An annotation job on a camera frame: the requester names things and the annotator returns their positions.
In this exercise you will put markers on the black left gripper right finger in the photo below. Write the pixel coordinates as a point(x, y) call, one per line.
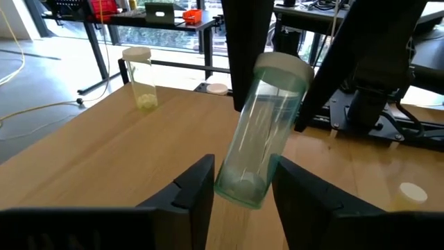
point(301, 201)

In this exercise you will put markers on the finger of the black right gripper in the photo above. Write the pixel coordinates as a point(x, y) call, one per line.
point(364, 34)
point(244, 34)

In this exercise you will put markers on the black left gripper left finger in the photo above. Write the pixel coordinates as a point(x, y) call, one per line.
point(194, 194)

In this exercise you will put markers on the teal medicine bottle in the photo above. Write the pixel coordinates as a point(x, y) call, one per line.
point(263, 139)

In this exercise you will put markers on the yellow medicine bottle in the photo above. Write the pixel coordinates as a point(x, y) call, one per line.
point(142, 87)
point(411, 194)

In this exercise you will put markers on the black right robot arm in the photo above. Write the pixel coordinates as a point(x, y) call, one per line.
point(367, 104)

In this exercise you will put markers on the large orange medicine bottle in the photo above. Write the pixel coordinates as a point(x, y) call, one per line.
point(217, 89)

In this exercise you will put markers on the orange plastic bin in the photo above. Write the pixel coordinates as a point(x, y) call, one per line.
point(192, 16)

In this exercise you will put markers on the black metal desk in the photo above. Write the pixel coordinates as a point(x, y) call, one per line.
point(95, 52)
point(298, 17)

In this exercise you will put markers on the grey laptop with white logo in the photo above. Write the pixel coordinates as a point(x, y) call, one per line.
point(152, 15)

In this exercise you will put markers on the red plastic bin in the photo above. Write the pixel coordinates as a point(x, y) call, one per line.
point(104, 8)

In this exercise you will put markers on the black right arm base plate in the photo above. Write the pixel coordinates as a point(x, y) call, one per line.
point(347, 119)

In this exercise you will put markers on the wooden shelf black metal frame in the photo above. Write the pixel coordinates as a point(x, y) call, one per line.
point(104, 146)

